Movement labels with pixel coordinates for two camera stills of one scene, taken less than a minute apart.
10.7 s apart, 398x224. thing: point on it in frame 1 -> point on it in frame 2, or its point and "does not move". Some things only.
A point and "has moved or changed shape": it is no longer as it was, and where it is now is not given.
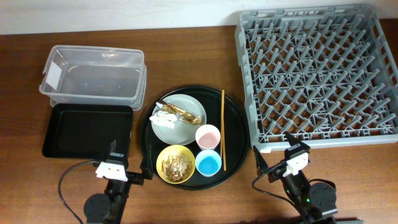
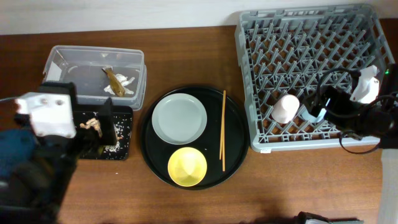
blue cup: [208, 162] -> [310, 117]
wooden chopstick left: [222, 121] does not move
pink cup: [208, 137] -> [285, 108]
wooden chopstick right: [224, 123] does not move
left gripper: [145, 167] -> [105, 118]
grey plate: [183, 132] does not move
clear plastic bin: [93, 74] does not move
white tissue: [164, 118] -> [123, 80]
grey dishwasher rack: [328, 76] does not move
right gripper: [277, 173] -> [337, 99]
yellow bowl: [175, 164] has moved or changed shape
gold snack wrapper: [180, 113] -> [115, 83]
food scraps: [177, 167] -> [93, 122]
